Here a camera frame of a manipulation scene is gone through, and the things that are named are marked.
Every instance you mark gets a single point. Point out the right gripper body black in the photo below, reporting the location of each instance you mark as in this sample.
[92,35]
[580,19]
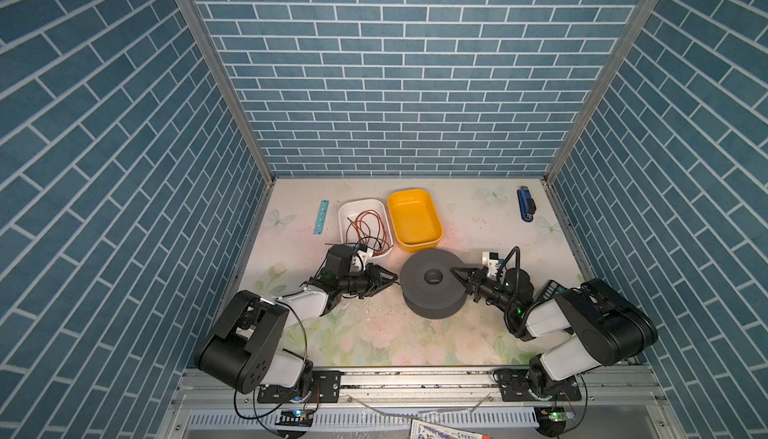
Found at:
[493,292]

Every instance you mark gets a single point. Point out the grey cable spool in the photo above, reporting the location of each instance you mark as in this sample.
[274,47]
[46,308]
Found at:
[429,287]

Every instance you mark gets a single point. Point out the green circuit board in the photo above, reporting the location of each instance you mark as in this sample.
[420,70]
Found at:
[552,422]
[295,418]

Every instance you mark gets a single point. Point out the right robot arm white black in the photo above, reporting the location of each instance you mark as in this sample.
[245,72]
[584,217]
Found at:
[604,328]

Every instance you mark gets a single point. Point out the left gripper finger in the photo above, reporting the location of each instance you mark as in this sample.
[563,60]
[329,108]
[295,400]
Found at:
[381,285]
[379,272]

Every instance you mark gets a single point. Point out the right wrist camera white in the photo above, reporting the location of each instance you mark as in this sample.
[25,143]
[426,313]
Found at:
[491,261]

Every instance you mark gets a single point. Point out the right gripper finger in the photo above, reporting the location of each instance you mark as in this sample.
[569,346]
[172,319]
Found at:
[463,273]
[474,291]

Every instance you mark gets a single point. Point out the yellow plastic tray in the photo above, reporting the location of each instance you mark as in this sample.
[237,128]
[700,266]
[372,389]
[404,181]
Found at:
[415,220]

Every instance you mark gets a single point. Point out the printed paper sheet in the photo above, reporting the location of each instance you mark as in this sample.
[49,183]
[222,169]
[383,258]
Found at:
[425,430]

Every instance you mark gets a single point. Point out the right green circuit board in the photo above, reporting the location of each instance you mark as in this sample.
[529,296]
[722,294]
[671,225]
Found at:
[552,422]

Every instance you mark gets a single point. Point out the white plastic tray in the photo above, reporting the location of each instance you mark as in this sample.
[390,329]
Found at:
[365,221]

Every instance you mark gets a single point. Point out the blue stapler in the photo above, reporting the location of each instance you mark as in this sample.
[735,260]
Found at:
[526,204]

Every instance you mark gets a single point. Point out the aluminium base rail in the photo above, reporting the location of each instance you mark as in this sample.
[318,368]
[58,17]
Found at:
[623,401]

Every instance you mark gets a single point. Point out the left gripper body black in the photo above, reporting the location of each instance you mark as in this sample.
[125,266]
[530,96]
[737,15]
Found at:
[357,282]

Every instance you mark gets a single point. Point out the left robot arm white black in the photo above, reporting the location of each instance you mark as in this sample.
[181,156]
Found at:
[242,351]

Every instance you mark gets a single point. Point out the black remote control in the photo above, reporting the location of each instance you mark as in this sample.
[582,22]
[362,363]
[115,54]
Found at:
[549,291]

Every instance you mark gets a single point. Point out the left green circuit board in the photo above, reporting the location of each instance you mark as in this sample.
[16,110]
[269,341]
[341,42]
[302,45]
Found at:
[295,418]

